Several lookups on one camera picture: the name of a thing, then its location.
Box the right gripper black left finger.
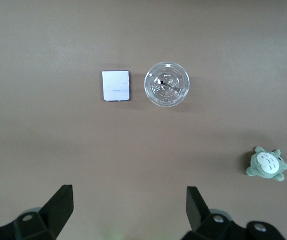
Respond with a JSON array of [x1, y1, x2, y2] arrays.
[[0, 184, 74, 240]]

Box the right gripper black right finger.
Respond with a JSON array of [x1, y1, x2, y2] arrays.
[[182, 186, 287, 240]]

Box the lavender phone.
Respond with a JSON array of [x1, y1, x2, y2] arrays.
[[101, 70, 131, 103]]

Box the grey-green Totoro plush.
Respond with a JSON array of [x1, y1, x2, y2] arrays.
[[245, 146, 287, 183]]

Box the clear plastic cup with lid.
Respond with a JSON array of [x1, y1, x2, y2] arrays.
[[144, 62, 191, 109]]

